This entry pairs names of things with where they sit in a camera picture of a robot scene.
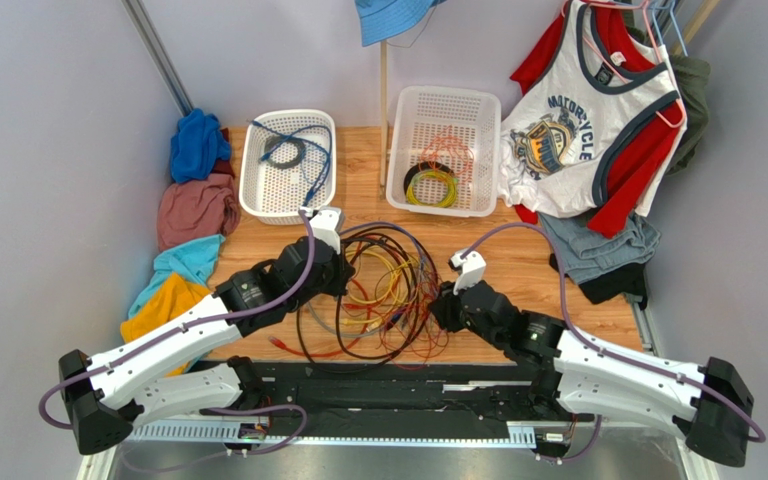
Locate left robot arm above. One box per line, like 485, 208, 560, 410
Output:
38, 207, 353, 455

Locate white motorcycle tank top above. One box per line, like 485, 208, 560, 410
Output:
497, 1, 687, 238

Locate black garment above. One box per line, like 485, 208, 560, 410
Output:
565, 257, 647, 304

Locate long black cable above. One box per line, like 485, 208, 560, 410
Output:
296, 222, 442, 364

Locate right white basket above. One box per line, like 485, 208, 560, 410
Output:
385, 86, 501, 218

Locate blue bucket hat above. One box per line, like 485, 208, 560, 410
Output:
354, 0, 445, 47

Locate teal cloth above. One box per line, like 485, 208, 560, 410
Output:
127, 234, 226, 319

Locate yellow green wire coil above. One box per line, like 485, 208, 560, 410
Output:
405, 168, 459, 208

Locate folded blue jeans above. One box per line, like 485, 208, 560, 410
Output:
538, 213, 661, 284

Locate black wire coil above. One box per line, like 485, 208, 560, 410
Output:
264, 136, 308, 170

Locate left white basket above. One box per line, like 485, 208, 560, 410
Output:
239, 109, 337, 226

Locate pink cloth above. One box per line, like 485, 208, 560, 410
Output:
156, 173, 241, 251

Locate red ethernet cable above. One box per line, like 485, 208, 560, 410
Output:
268, 239, 392, 357

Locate green garment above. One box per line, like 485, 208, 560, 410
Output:
626, 26, 711, 176

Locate aluminium corner profile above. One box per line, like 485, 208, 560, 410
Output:
121, 0, 194, 116

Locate white basket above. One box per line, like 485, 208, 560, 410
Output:
239, 109, 337, 226
385, 86, 501, 218

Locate orange thin wire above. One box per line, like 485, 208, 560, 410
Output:
417, 126, 476, 184

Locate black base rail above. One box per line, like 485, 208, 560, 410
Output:
228, 356, 574, 441

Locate grey ethernet cable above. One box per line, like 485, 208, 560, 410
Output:
304, 292, 372, 341

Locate thin coloured wire tangle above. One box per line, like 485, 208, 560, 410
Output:
370, 252, 452, 371

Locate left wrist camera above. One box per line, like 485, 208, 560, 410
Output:
299, 206, 345, 253

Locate blue cloth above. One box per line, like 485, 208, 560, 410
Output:
170, 108, 232, 184

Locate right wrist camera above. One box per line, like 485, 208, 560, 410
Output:
449, 249, 487, 295

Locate yellow cloth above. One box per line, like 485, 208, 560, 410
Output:
120, 273, 211, 343

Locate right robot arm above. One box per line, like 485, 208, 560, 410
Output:
429, 281, 761, 468

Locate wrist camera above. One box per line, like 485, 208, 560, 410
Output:
449, 249, 487, 295
299, 206, 345, 253

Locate yellow ethernet cable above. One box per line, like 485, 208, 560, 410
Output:
340, 246, 419, 327

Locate blue ethernet cable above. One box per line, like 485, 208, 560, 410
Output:
251, 119, 333, 211
340, 221, 440, 314

